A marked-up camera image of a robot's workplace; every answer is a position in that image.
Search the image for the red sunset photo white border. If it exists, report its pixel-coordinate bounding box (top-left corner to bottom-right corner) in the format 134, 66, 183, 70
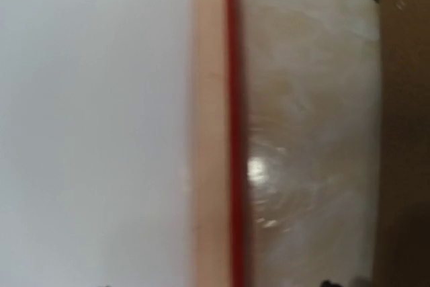
1, 0, 192, 286

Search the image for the red wooden picture frame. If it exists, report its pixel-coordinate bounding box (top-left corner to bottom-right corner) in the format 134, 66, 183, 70
191, 0, 245, 286

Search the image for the brown frame backing board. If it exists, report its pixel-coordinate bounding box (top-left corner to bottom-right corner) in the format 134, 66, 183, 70
372, 0, 429, 286

